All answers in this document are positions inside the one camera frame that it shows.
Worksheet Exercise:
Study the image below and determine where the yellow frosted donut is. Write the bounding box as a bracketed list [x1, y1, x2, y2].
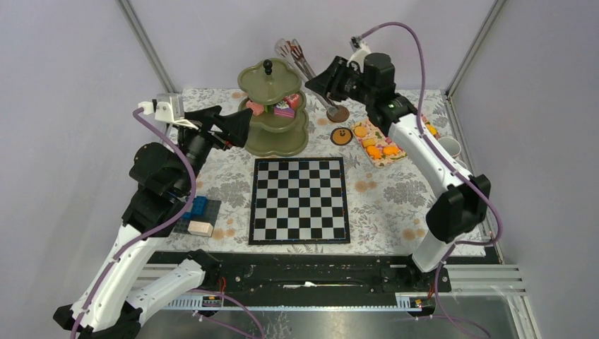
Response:
[425, 124, 439, 138]

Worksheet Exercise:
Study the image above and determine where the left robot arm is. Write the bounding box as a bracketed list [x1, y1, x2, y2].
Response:
[53, 106, 252, 338]

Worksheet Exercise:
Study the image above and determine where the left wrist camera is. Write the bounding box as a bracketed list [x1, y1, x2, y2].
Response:
[138, 93, 185, 125]

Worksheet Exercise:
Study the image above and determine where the pink cake slice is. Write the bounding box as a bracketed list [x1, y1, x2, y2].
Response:
[284, 93, 302, 110]

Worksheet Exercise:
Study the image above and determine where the purple cake slice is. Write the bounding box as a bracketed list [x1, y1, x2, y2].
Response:
[273, 102, 295, 119]

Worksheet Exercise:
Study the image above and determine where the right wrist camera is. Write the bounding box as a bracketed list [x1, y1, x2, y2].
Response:
[349, 36, 372, 66]

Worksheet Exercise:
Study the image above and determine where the grey lego baseplate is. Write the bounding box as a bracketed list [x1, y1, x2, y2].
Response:
[173, 198, 221, 234]

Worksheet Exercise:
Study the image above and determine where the floral serving tray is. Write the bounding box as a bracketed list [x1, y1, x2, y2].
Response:
[350, 112, 441, 168]

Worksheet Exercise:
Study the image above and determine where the square orange cracker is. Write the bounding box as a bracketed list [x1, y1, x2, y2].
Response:
[362, 138, 376, 148]

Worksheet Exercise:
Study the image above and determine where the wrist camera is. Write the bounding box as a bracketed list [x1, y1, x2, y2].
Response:
[349, 36, 372, 66]
[138, 93, 185, 125]

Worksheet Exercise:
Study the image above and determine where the wooden block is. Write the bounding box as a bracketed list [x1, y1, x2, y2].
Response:
[187, 220, 214, 237]

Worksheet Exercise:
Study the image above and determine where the orange smiley face coaster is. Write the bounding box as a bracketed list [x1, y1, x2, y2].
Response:
[330, 127, 353, 146]

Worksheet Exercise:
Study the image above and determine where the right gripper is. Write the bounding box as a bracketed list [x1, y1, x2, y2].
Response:
[304, 56, 374, 107]

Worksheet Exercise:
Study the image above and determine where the dark brown round coaster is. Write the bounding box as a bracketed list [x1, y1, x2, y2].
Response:
[326, 105, 350, 123]

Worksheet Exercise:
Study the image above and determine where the small pink mug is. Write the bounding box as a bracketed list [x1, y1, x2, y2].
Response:
[455, 159, 468, 170]

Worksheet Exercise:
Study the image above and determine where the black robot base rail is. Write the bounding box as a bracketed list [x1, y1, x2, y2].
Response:
[154, 250, 453, 310]

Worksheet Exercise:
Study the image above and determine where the blue lego brick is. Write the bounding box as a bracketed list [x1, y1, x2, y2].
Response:
[182, 196, 208, 220]

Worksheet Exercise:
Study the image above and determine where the black white chessboard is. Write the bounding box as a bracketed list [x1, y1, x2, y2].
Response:
[248, 157, 350, 245]

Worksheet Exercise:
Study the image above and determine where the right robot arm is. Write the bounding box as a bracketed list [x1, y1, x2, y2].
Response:
[305, 52, 490, 291]

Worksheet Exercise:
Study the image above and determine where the round orange biscuit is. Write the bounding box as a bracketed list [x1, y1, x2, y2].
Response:
[353, 126, 368, 138]

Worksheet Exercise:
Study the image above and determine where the floral tablecloth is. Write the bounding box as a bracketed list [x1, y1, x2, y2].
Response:
[164, 95, 434, 255]

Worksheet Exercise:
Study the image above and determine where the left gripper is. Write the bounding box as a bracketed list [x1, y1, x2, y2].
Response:
[176, 105, 254, 194]

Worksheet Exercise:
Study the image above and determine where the pink swirl roll cake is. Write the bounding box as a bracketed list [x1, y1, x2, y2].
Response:
[245, 100, 266, 117]

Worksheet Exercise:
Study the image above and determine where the green three-tier dessert stand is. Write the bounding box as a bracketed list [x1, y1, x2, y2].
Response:
[237, 58, 309, 157]

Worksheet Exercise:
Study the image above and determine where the large pink mug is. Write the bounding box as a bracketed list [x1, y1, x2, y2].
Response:
[437, 136, 461, 159]

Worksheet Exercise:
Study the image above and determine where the orange fish cookie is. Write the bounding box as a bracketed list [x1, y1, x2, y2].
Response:
[382, 145, 399, 157]
[365, 145, 382, 160]

